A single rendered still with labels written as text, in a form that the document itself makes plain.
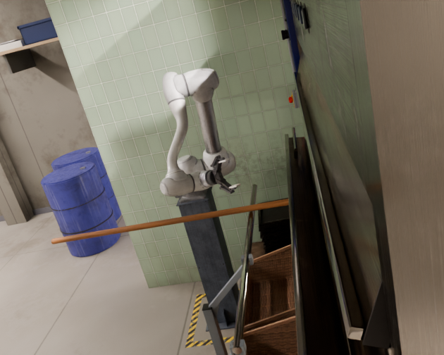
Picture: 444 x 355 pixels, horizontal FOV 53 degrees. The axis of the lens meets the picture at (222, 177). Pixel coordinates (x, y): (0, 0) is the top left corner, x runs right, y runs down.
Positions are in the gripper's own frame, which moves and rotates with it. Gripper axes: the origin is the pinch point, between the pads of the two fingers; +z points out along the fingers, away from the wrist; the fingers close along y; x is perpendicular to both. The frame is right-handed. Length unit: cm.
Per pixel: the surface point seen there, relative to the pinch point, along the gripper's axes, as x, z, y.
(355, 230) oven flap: 69, 137, 2
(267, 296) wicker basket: -6, -24, 73
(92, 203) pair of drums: -3, -285, -4
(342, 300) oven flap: 78, 139, 8
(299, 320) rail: 61, 102, 27
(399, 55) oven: 83, 162, -18
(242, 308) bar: 49, 53, 38
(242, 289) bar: 42, 45, 35
